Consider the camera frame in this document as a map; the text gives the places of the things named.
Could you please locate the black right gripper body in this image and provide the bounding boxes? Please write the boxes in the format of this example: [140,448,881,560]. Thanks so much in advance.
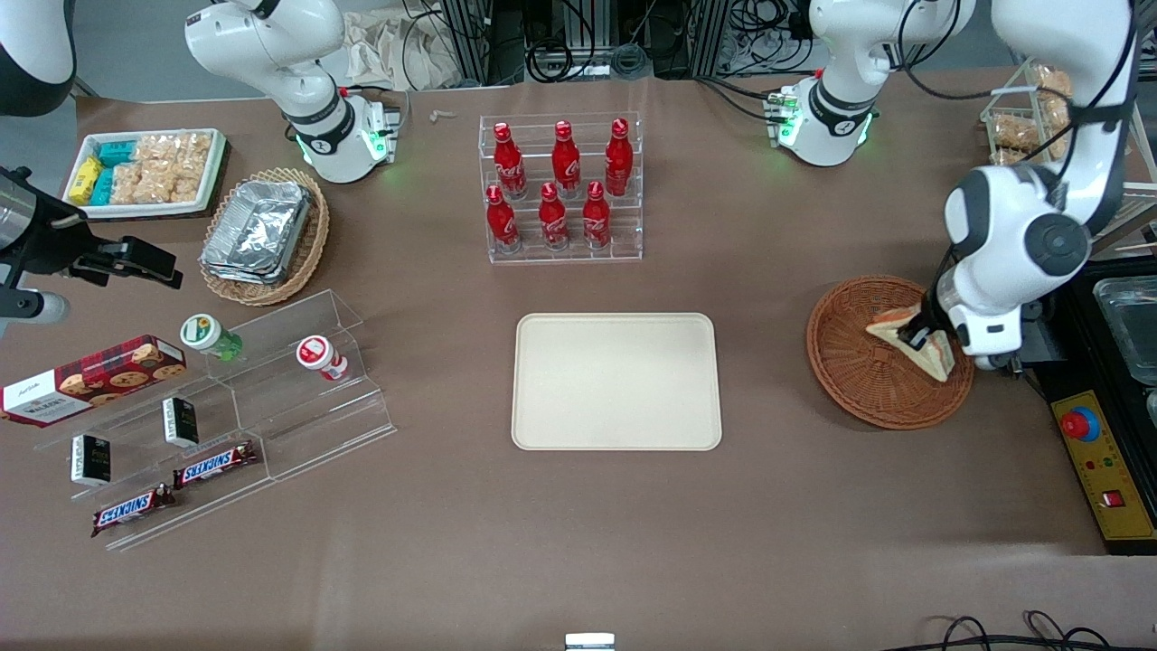
[0,167,97,275]

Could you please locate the triangular sandwich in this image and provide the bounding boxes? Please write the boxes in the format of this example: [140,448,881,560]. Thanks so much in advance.
[866,306,956,384]

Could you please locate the brown wicker basket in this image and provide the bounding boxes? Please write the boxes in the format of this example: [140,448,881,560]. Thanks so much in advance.
[806,275,975,430]

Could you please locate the white snack tray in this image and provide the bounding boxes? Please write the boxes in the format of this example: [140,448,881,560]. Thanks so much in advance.
[61,128,227,221]

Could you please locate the light wicker basket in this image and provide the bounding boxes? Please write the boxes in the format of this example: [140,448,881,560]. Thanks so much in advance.
[199,167,331,307]

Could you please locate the beige plastic tray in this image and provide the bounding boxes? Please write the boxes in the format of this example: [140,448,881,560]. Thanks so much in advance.
[512,313,723,451]

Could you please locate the yellow snack packet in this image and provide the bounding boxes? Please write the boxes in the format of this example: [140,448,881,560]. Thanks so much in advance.
[68,156,103,205]

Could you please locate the green yogurt cup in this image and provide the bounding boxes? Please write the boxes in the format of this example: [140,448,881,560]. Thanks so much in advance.
[180,314,244,363]

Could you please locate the black appliance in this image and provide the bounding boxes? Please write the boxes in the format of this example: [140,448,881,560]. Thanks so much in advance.
[1030,260,1157,408]

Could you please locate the red tartan cookie box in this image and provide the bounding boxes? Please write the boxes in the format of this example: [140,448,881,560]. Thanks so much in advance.
[0,335,188,429]

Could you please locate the stack of foil trays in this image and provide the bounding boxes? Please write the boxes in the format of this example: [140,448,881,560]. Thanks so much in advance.
[200,179,314,287]

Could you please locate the clear glass container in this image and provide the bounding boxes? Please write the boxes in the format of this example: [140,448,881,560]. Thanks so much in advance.
[1093,276,1157,386]

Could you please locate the small black box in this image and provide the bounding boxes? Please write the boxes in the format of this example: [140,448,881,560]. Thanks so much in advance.
[162,396,200,449]
[71,434,112,488]

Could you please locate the red yogurt cup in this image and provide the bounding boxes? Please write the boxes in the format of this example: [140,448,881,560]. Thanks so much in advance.
[296,335,350,383]

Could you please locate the snickers chocolate bar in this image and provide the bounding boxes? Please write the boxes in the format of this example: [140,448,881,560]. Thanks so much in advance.
[172,440,259,490]
[90,484,177,540]

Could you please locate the clear acrylic stepped shelf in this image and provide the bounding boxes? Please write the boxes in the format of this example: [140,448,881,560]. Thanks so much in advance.
[34,289,398,553]

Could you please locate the clear acrylic bottle rack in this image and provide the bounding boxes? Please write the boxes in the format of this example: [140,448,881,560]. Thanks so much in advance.
[479,111,644,265]

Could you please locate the beige cloth bag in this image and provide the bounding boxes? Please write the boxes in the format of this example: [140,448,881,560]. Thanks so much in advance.
[342,9,464,92]

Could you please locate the red cola bottle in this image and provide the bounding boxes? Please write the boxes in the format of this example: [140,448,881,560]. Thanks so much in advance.
[485,184,522,255]
[605,118,633,198]
[494,122,528,201]
[551,120,582,199]
[539,183,570,252]
[582,181,612,250]

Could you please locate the grey metal bracket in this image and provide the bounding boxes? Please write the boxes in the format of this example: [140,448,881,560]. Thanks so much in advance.
[1017,306,1068,377]

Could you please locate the white wire rack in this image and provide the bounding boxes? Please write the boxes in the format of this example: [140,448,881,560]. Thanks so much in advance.
[981,57,1157,231]

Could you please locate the black arm base cables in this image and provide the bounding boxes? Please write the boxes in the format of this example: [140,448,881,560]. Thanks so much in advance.
[694,72,789,124]

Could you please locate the black floor cables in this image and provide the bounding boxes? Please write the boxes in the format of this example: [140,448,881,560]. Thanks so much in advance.
[904,610,1157,651]

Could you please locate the coiled black cable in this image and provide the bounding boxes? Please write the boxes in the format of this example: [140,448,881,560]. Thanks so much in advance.
[527,36,599,85]

